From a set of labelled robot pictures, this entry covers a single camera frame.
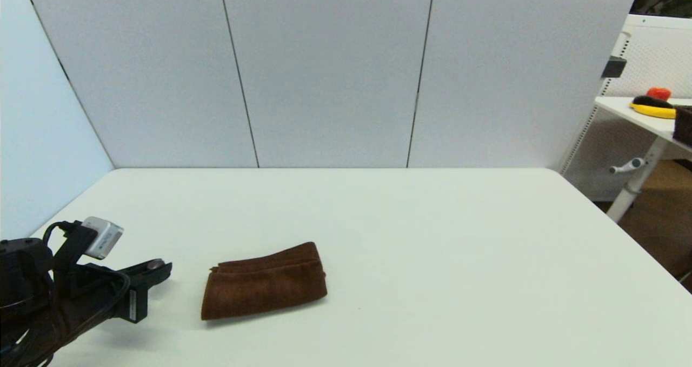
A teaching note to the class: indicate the red round object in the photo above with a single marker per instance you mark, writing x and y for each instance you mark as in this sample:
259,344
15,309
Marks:
659,93

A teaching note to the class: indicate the white desk leg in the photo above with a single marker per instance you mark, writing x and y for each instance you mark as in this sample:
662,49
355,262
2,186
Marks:
635,186

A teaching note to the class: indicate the dark grey coffee capsule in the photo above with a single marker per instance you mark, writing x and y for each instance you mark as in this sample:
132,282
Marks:
155,264

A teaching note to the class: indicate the white side desk top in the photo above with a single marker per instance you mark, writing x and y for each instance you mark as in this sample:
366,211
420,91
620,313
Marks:
638,115

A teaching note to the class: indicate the black clamp block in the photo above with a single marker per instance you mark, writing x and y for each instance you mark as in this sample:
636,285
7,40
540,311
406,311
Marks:
614,67

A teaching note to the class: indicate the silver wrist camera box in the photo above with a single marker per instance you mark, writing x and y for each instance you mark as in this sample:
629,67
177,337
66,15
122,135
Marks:
102,237

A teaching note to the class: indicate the black object on plate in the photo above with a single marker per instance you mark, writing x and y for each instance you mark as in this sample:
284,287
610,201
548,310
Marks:
652,101

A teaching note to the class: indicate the white perforated panel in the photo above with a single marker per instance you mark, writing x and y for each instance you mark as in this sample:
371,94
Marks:
657,53

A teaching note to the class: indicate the folded brown towel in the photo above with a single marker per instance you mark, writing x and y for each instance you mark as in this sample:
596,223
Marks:
265,286

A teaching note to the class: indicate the dark brown basket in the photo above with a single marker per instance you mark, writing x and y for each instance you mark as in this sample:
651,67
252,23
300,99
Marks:
684,126

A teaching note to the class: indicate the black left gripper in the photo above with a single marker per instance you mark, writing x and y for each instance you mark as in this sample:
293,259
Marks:
92,288

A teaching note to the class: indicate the yellow plate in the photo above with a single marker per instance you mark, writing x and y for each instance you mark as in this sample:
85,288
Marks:
655,112

